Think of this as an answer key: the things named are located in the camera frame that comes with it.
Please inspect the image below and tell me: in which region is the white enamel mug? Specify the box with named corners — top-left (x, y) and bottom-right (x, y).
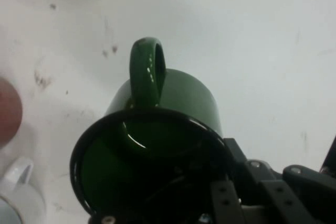
top-left (0, 155), bottom-right (47, 224)

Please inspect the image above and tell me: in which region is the green enamel mug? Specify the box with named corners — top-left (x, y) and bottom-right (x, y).
top-left (69, 36), bottom-right (226, 221)

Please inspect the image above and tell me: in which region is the red enamel mug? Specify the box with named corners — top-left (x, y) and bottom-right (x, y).
top-left (0, 78), bottom-right (23, 148)

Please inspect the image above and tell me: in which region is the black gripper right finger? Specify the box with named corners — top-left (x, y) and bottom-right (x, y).
top-left (224, 137), bottom-right (336, 224)

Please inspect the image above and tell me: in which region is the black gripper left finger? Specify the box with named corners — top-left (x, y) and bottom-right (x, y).
top-left (209, 180), bottom-right (246, 224)

